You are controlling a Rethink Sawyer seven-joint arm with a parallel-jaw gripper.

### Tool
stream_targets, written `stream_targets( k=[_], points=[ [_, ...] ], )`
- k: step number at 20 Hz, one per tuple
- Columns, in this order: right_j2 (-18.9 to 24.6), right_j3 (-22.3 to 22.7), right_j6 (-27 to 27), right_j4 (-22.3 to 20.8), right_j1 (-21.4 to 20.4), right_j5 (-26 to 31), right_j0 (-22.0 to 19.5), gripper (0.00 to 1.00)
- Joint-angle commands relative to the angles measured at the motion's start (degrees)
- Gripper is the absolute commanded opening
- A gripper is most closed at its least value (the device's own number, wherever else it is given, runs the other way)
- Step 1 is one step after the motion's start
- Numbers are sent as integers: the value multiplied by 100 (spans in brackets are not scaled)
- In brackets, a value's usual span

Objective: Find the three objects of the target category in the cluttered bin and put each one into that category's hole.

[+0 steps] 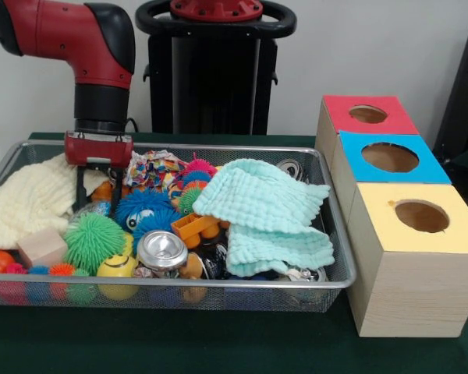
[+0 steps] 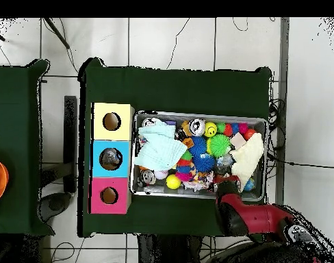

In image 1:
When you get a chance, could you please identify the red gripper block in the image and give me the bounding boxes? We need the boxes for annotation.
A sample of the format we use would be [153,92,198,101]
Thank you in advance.
[64,131,135,213]

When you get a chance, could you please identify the clear plastic bottle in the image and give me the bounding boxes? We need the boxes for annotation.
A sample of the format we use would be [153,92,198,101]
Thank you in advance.
[72,200,112,219]

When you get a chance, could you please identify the cream knitted cloth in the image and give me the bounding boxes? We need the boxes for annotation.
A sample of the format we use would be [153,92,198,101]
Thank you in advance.
[0,153,102,254]

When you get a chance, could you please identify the mint knitted cloth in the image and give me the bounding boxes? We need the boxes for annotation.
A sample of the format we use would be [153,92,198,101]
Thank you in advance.
[192,158,335,278]

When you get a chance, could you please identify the wooden box with three holes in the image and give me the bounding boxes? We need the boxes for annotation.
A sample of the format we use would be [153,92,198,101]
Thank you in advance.
[314,94,468,338]

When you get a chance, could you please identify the small orange toy block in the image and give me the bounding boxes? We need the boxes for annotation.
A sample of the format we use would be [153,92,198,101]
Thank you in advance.
[90,179,120,203]

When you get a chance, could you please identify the blue spiky ball with eyes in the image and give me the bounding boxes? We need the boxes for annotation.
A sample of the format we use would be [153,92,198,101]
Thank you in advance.
[115,189,183,235]

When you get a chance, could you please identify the green spiky rubber ball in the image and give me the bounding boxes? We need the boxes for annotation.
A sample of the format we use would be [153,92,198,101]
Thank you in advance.
[64,213,126,276]

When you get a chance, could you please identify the plain wooden block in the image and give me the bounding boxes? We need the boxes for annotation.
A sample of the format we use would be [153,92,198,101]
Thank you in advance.
[16,228,69,268]

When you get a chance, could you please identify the yellow smiley ball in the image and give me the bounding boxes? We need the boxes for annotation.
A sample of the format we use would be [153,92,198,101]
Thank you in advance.
[96,252,140,301]

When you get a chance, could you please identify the crushed silver can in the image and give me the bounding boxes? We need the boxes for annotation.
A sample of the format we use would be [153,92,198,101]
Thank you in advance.
[136,229,190,280]

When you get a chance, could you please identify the orange toy building block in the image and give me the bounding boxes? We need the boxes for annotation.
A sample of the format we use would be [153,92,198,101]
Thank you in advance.
[170,213,222,249]

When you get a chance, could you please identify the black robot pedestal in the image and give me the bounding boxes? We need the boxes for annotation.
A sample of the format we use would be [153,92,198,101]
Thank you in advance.
[134,0,297,136]

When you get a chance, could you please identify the wire mesh bin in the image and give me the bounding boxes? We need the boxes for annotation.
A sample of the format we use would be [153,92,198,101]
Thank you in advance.
[0,139,358,313]

